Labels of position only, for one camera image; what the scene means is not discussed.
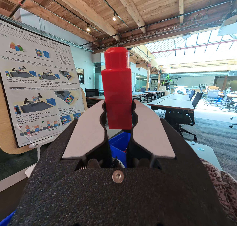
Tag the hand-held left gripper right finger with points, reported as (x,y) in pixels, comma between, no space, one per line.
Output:
(151,135)

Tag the hanging white light panel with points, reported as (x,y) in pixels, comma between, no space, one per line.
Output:
(227,27)

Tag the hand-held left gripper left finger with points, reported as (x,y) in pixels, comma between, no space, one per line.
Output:
(85,137)

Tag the grey office chair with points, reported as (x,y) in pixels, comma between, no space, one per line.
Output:
(212,96)
(228,103)

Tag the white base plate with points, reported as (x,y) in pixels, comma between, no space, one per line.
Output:
(209,159)

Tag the potted plant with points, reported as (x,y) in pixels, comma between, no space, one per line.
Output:
(167,78)

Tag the red ceiling pipe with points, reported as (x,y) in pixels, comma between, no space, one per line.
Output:
(194,46)

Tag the ceiling spot lamp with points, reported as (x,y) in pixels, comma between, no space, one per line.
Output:
(114,17)
(88,28)

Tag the red block tower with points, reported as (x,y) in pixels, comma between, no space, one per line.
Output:
(116,85)

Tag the long wooden office desk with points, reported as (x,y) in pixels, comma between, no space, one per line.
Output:
(172,103)

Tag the blue plastic bin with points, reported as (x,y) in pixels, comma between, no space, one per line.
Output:
(118,142)

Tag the black office chair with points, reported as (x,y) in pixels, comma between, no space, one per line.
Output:
(185,118)
(91,92)

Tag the framed wall picture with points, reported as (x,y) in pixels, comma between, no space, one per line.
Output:
(80,76)

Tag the instruction poster on stand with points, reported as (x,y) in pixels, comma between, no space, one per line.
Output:
(5,133)

